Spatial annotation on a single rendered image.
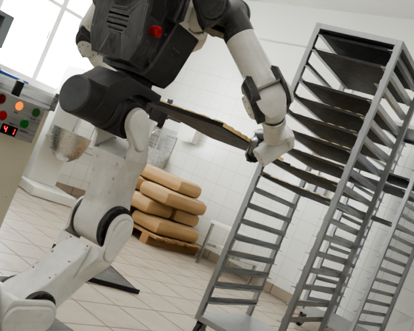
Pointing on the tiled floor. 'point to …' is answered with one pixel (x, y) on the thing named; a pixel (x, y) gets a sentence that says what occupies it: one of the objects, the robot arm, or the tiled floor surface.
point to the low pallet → (148, 238)
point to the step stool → (223, 246)
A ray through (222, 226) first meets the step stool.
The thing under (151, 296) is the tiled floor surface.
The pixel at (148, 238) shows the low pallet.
